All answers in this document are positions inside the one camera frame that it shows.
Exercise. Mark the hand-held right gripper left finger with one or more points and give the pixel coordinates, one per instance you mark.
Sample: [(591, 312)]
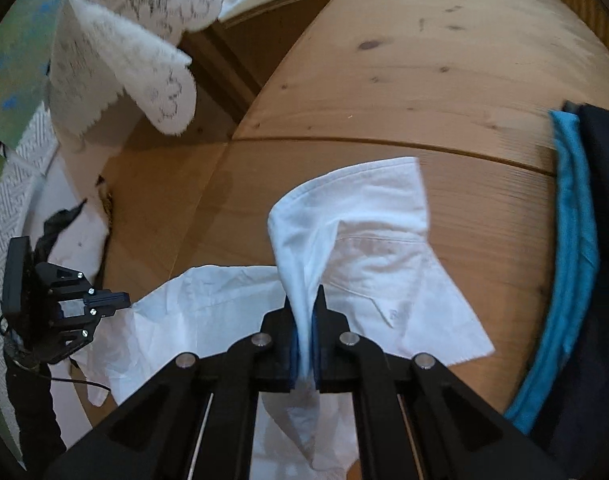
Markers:
[(290, 360)]

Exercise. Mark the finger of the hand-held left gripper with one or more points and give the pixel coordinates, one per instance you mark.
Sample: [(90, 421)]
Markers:
[(112, 309), (112, 298)]

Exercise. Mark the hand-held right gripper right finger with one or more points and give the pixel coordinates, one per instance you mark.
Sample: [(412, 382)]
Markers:
[(318, 360)]

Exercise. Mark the white shirt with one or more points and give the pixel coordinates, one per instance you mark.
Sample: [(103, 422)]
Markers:
[(374, 260)]

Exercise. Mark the person's left forearm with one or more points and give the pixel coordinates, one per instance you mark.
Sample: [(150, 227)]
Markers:
[(32, 410)]

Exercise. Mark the white lace tablecloth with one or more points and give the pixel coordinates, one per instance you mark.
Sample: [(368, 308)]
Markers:
[(109, 50)]

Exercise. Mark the folded blue garment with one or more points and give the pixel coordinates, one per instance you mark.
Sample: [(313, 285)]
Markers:
[(576, 240)]

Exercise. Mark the low wooden table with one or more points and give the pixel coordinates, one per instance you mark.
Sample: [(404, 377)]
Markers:
[(244, 45)]

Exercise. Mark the folded navy shirt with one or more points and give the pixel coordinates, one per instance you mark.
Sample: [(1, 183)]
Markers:
[(599, 260)]

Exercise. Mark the wooden slatted railing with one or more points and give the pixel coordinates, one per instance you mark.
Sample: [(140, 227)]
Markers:
[(599, 10)]

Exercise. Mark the landscape wall painting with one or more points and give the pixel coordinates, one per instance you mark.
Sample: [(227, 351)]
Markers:
[(14, 60)]

